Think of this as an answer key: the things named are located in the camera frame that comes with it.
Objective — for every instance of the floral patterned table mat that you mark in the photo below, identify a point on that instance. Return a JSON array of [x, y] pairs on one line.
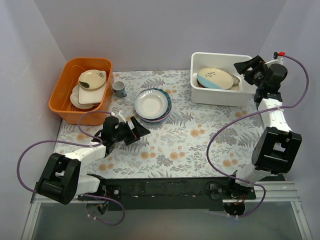
[[196, 140]]

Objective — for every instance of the white plastic bin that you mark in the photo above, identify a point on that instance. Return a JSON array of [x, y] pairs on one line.
[[225, 62]]

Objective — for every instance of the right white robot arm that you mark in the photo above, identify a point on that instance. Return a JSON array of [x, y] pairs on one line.
[[278, 145]]

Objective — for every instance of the teal beaded ceramic plate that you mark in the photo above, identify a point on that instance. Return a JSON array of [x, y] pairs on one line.
[[168, 97]]

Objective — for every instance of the cream and blue leaf plate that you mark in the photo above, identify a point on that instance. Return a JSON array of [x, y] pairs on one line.
[[214, 78]]

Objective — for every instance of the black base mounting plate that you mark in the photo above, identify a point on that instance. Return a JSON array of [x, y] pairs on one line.
[[166, 193]]

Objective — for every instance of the white ribbed deep plate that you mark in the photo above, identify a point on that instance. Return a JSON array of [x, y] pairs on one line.
[[151, 103]]

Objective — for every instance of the grey ceramic cup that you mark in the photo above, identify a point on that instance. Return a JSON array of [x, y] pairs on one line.
[[119, 89]]

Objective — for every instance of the white flower-shaped plate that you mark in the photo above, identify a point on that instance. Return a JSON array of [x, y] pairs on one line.
[[74, 98]]

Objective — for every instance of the cream plate with leaf sprig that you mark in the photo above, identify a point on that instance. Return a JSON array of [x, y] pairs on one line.
[[233, 88]]

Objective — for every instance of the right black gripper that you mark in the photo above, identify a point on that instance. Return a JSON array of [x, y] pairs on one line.
[[251, 73]]

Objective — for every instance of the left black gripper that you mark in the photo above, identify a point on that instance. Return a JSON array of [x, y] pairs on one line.
[[132, 135]]

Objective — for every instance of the orange plastic bin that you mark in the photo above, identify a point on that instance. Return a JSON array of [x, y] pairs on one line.
[[60, 102]]

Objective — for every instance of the cream plate with dark patch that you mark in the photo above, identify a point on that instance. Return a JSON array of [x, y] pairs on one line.
[[92, 79]]

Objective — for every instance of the white rectangular plate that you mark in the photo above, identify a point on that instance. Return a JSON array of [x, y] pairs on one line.
[[91, 91]]

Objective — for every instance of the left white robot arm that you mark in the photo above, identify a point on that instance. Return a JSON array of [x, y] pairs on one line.
[[61, 178]]

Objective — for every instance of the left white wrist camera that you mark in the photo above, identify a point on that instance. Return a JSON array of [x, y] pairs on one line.
[[120, 116]]

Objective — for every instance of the small speckled ceramic saucer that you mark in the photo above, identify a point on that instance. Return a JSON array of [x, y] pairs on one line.
[[236, 80]]

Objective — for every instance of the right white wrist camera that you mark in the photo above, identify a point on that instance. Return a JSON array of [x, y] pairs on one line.
[[278, 58]]

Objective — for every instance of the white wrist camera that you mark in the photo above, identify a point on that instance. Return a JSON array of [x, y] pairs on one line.
[[120, 116], [278, 58]]

